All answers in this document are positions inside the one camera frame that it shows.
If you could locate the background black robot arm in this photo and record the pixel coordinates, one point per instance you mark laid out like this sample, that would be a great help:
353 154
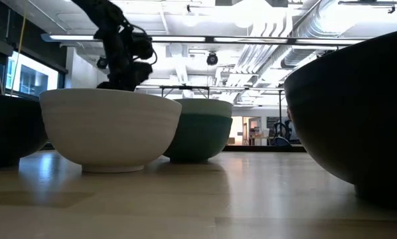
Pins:
281 141

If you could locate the large window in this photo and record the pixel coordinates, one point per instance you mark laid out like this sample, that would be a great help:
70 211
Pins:
32 79

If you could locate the black hanging spotlight cluster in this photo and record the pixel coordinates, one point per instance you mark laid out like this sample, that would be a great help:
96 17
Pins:
324 53

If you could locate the black bowl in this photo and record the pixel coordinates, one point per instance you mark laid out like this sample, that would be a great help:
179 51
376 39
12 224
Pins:
351 126
9 132

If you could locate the white bowl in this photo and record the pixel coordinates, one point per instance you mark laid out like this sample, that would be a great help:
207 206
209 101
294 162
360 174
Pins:
109 132

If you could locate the teal bowl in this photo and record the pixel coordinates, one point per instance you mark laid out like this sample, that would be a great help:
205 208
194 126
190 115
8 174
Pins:
198 139

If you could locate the pale mint bowl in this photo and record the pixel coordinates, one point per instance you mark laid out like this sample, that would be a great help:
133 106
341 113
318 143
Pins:
205 107

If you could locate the round pendant lamp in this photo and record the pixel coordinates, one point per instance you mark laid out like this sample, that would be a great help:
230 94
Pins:
189 19

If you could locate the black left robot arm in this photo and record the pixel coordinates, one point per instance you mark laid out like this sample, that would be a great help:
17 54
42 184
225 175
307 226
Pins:
102 16

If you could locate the long ceiling light bar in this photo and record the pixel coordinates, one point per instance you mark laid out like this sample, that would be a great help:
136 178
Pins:
185 38

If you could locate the background black rig frame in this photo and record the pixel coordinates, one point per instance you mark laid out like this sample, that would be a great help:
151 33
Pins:
185 87

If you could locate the silver ventilation duct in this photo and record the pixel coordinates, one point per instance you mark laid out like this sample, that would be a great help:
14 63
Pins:
321 23

